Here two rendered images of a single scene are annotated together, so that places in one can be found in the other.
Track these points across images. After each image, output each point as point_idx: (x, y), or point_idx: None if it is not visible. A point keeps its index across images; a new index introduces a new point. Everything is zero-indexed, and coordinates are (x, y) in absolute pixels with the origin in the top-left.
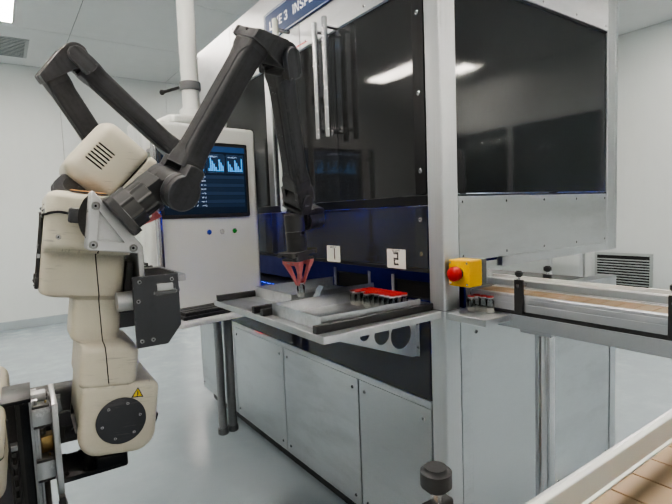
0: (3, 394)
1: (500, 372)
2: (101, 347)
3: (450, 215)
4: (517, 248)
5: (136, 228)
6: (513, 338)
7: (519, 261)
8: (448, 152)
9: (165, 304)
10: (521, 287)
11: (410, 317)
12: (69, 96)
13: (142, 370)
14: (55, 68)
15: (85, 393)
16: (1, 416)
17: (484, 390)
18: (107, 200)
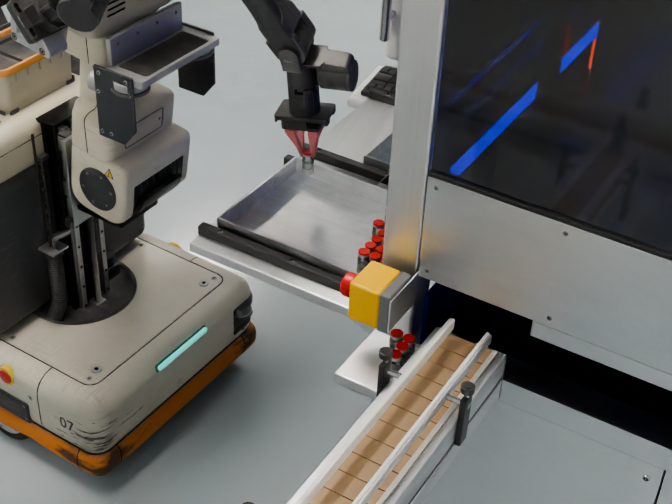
0: (58, 106)
1: (497, 482)
2: (82, 115)
3: (403, 198)
4: (584, 330)
5: (28, 39)
6: (542, 459)
7: (585, 354)
8: (410, 96)
9: (121, 105)
10: (378, 374)
11: (326, 295)
12: None
13: (147, 151)
14: None
15: (72, 148)
16: (18, 131)
17: (452, 478)
18: (7, 4)
